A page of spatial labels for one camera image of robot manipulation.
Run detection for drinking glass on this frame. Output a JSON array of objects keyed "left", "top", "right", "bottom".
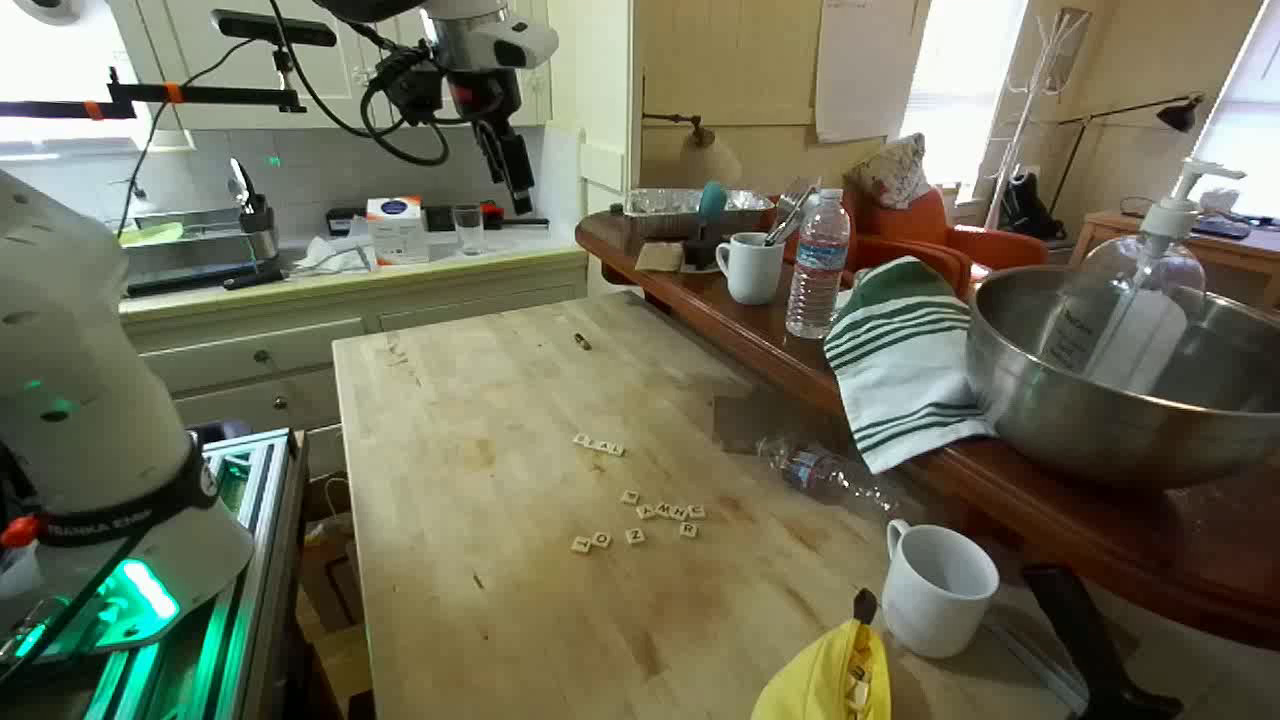
[{"left": 451, "top": 200, "right": 486, "bottom": 259}]

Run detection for brown paper sheet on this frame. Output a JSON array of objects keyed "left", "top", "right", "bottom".
[{"left": 630, "top": 236, "right": 690, "bottom": 281}]

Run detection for bright window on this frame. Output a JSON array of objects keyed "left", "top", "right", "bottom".
[
  {"left": 901, "top": 0, "right": 1031, "bottom": 209},
  {"left": 1195, "top": 0, "right": 1280, "bottom": 222}
]

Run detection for stainless steel bowl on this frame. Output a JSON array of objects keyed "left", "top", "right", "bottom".
[{"left": 963, "top": 259, "right": 1280, "bottom": 491}]

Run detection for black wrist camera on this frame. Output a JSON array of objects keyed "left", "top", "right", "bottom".
[{"left": 362, "top": 53, "right": 451, "bottom": 127}]

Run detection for white counter cabinet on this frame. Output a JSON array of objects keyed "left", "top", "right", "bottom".
[{"left": 115, "top": 245, "right": 591, "bottom": 445}]

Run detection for white paper sheet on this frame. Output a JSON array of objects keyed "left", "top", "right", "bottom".
[{"left": 812, "top": 0, "right": 926, "bottom": 147}]

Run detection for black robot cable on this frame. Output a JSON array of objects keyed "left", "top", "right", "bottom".
[{"left": 262, "top": 0, "right": 459, "bottom": 173}]

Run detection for white tissue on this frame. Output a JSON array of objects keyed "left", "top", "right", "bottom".
[{"left": 290, "top": 232, "right": 380, "bottom": 281}]

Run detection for orange chair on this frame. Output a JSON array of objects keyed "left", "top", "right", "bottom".
[{"left": 839, "top": 173, "right": 1057, "bottom": 300}]

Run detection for white ceramic mug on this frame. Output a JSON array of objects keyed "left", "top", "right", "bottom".
[
  {"left": 876, "top": 515, "right": 1005, "bottom": 665},
  {"left": 713, "top": 227, "right": 789, "bottom": 307}
]

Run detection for black stand block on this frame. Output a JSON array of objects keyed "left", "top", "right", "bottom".
[{"left": 678, "top": 217, "right": 730, "bottom": 272}]

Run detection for dish rack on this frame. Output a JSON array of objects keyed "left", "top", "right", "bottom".
[{"left": 115, "top": 202, "right": 257, "bottom": 300}]

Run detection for short black bar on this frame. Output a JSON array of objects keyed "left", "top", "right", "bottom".
[{"left": 212, "top": 8, "right": 341, "bottom": 53}]

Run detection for black boom pole orange clamps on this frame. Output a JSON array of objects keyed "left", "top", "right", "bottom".
[{"left": 0, "top": 72, "right": 311, "bottom": 127}]

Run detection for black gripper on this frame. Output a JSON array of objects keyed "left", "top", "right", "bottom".
[{"left": 448, "top": 59, "right": 539, "bottom": 217}]

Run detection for aluminium foil tray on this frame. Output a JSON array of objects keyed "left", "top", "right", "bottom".
[{"left": 620, "top": 183, "right": 779, "bottom": 222}]

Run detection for green striped white towel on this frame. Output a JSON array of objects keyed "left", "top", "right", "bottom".
[{"left": 818, "top": 250, "right": 998, "bottom": 479}]

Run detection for dark wooden table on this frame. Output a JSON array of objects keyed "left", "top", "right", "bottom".
[{"left": 571, "top": 209, "right": 1280, "bottom": 654}]

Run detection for black floor lamp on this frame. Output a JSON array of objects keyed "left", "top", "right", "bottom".
[{"left": 1047, "top": 91, "right": 1208, "bottom": 222}]

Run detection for white wall cabinets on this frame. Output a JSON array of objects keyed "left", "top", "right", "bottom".
[{"left": 103, "top": 0, "right": 552, "bottom": 137}]

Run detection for yellow banana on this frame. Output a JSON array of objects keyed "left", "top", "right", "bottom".
[{"left": 747, "top": 589, "right": 901, "bottom": 720}]

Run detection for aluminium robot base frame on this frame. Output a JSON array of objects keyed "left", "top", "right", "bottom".
[{"left": 0, "top": 422, "right": 311, "bottom": 720}]

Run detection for desk lamp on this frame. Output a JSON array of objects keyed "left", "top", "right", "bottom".
[{"left": 641, "top": 109, "right": 744, "bottom": 192}]

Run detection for black handle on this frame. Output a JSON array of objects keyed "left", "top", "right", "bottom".
[{"left": 1017, "top": 554, "right": 1186, "bottom": 720}]

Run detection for patterned cushion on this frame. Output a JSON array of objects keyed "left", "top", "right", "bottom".
[{"left": 853, "top": 132, "right": 940, "bottom": 210}]

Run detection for clear glass cup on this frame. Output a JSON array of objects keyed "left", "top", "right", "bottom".
[{"left": 747, "top": 436, "right": 901, "bottom": 515}]

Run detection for clear pump dispenser bottle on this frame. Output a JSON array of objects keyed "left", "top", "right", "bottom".
[{"left": 1034, "top": 157, "right": 1250, "bottom": 401}]

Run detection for clear water bottle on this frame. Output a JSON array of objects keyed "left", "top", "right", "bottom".
[{"left": 779, "top": 183, "right": 854, "bottom": 343}]

